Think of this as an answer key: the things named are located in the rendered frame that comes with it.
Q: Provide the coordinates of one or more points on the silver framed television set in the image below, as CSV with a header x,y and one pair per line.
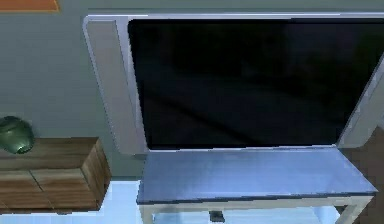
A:
x,y
253,83

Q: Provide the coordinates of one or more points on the blue topped white table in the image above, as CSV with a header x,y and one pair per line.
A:
x,y
253,173

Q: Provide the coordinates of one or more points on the small black box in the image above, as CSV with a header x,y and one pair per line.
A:
x,y
216,216

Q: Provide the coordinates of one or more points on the brown wooden cupboard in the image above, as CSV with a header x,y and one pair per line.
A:
x,y
50,173

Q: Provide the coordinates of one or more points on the green round vase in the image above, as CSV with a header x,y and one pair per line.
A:
x,y
15,135

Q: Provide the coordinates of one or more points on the orange framed picture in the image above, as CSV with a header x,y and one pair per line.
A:
x,y
28,5

